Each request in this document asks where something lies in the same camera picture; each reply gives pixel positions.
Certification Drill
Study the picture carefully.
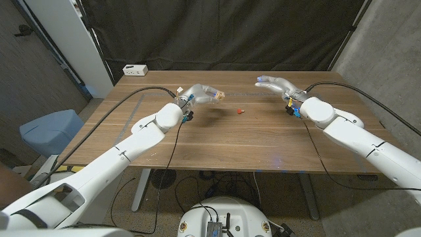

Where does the black backdrop stand pole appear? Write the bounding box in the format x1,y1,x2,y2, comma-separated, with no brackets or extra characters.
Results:
75,0,116,86
327,0,372,72

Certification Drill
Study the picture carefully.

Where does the black floor cable bundle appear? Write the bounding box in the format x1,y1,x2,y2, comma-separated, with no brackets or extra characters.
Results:
174,170,260,215

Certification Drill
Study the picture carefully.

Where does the black antenna on torso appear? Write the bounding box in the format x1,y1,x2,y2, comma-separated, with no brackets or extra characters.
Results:
223,213,234,237

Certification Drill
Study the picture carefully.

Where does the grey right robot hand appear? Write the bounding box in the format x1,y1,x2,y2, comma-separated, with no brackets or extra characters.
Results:
255,75,310,103

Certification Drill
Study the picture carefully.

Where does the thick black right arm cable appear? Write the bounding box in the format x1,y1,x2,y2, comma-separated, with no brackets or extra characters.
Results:
304,81,421,136

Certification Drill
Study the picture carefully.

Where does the black backdrop curtain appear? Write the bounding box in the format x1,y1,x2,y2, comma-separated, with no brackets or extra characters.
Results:
80,0,372,83

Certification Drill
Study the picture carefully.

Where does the grey table leg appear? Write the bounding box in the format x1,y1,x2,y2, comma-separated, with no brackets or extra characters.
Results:
297,172,320,221

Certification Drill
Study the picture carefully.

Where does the white power strip box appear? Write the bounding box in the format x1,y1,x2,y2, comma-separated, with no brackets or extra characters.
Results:
122,64,149,77

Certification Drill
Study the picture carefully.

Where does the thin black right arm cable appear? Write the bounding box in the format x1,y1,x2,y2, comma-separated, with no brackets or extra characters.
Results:
299,117,421,192

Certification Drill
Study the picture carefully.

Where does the dark door frame rail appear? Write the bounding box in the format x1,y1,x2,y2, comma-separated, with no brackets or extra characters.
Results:
9,0,93,101

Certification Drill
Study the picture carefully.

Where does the blue-grey padded stool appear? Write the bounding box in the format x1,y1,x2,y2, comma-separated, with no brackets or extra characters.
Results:
18,109,85,158

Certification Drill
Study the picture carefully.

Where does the person's bare leg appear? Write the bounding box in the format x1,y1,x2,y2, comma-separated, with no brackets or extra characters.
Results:
0,161,34,208

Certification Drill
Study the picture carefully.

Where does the white table leg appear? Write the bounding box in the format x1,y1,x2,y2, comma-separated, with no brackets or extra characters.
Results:
131,168,152,213

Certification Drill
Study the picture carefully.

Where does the black connector beside torso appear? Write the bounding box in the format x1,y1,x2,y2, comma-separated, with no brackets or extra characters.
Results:
279,223,295,237

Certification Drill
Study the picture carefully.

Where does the white floor cable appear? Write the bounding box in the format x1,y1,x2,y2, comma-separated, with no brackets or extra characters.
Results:
252,171,263,207

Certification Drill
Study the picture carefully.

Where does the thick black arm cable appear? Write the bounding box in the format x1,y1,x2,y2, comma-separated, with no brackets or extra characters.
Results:
31,86,180,190
304,81,421,136

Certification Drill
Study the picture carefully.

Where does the white cabinet panel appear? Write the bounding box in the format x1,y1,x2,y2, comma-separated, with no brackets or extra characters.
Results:
24,0,114,99

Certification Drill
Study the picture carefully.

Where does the grey electronics box on torso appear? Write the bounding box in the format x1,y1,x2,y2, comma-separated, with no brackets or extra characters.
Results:
206,221,224,237

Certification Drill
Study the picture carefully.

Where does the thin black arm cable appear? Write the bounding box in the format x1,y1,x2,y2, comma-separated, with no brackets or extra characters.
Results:
59,121,184,235
299,117,421,192

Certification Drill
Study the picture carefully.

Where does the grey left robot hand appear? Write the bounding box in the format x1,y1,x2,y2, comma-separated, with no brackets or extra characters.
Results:
177,83,218,108

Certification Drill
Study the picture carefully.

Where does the black door handle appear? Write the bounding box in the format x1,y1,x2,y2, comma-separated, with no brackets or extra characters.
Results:
13,24,34,37

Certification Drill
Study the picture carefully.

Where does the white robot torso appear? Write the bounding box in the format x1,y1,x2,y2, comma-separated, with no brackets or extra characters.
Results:
177,196,273,237

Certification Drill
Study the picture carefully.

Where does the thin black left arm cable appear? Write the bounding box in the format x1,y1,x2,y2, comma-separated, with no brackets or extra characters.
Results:
59,121,184,235

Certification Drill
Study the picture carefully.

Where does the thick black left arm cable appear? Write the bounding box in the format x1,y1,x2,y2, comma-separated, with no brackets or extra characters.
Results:
31,86,180,190

